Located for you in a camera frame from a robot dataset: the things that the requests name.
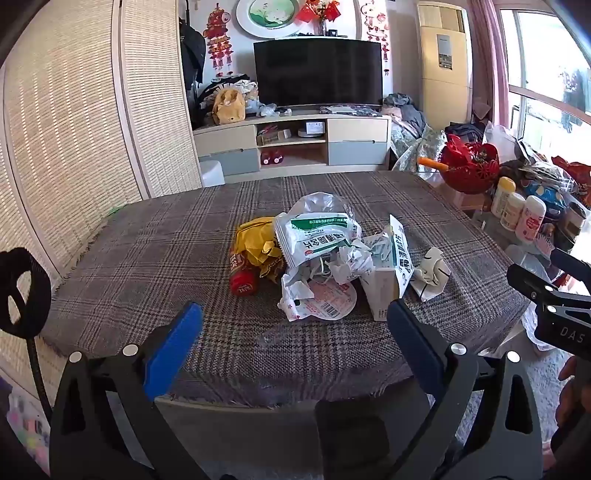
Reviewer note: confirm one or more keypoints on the white box device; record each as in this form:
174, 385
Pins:
311, 129

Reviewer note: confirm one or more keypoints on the person's right hand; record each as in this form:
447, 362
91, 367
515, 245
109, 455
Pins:
575, 392

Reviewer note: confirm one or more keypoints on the white plastic bag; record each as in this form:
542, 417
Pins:
501, 138

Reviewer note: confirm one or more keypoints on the small red bottle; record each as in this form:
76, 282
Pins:
242, 280

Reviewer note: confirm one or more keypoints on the white stool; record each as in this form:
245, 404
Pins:
212, 173

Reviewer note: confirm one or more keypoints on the black coat stand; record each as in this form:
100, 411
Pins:
187, 9

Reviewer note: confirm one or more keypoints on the white paper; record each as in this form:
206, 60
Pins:
351, 262

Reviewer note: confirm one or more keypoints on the red openwork basket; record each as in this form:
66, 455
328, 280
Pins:
466, 179

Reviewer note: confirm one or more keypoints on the floral patterned cloth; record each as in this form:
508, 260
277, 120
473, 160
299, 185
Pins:
411, 147

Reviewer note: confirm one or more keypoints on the round white foil lid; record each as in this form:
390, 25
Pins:
332, 300

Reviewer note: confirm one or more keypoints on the yellow plush toy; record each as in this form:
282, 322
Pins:
228, 108

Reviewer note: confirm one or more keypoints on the blue snack packet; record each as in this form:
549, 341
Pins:
547, 198

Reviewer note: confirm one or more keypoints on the pink curtain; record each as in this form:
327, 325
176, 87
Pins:
487, 60

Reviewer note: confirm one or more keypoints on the black television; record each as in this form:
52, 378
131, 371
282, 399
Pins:
318, 71

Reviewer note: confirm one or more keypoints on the clear plastic bag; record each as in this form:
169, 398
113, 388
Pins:
318, 203

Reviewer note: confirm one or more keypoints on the cream standing air conditioner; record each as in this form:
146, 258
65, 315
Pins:
443, 92

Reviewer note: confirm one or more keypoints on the flat cardboard box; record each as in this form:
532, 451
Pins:
272, 137

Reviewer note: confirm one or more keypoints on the round white wall plate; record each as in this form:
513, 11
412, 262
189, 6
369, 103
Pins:
272, 14

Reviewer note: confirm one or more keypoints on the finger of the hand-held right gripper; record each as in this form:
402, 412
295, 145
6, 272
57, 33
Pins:
531, 279
570, 264

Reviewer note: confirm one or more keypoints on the yellow-capped white bottle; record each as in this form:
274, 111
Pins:
502, 198

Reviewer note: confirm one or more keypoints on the dark jacket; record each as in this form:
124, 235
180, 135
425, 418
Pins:
191, 50

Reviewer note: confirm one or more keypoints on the red snack bag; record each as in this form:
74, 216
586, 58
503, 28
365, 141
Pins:
577, 177

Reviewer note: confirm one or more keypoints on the pink-label white bottle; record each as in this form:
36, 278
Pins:
528, 221

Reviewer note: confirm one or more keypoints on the window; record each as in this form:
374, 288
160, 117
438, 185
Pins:
545, 55

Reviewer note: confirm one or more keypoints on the orange stick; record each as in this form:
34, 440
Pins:
431, 163

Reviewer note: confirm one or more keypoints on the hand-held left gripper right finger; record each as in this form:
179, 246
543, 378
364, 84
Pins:
415, 346

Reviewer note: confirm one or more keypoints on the white green packet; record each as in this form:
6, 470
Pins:
314, 240

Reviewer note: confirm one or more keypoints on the dark patterned cloth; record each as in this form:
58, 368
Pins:
351, 110

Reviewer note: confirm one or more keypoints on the white-capped white bottle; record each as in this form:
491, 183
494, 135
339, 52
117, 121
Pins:
511, 214

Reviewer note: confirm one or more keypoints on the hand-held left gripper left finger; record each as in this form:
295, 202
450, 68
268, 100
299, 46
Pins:
173, 350

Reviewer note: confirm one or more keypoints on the pink hairbrush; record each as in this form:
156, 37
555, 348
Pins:
545, 244

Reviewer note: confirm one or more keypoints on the red hanging decoration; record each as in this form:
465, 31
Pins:
217, 27
375, 18

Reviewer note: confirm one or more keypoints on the beige grey TV cabinet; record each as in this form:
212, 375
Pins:
360, 131

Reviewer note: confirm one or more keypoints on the grey plaid tablecloth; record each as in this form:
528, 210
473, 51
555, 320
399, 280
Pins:
184, 240

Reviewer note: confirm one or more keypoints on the yellow wrapper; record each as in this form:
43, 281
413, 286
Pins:
254, 240

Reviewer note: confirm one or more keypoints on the white green-print box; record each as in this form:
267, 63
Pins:
384, 290

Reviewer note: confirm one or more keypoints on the bamboo folding screen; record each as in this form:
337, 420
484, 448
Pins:
69, 115

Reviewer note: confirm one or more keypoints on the torn white wrapper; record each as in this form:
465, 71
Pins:
292, 297

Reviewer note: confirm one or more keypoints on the grey clothes pile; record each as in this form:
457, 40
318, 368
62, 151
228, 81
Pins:
406, 115

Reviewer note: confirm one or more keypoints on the red glossy objects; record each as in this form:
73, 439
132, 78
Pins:
271, 158

